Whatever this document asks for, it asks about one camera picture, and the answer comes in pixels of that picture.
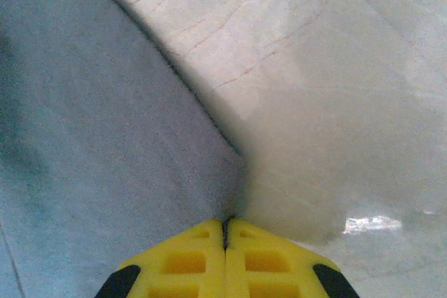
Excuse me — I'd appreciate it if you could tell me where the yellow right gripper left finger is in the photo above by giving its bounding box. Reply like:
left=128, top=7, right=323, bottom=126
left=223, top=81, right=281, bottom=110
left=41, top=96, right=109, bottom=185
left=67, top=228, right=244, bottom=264
left=94, top=218, right=226, bottom=298

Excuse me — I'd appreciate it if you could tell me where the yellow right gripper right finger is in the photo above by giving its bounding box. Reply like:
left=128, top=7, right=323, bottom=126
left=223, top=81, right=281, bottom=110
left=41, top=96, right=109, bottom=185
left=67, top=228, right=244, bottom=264
left=225, top=218, right=360, bottom=298

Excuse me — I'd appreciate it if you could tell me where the blue-grey t-shirt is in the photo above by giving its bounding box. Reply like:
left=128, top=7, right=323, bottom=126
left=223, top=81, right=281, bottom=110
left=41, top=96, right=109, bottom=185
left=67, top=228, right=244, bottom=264
left=0, top=0, right=249, bottom=298

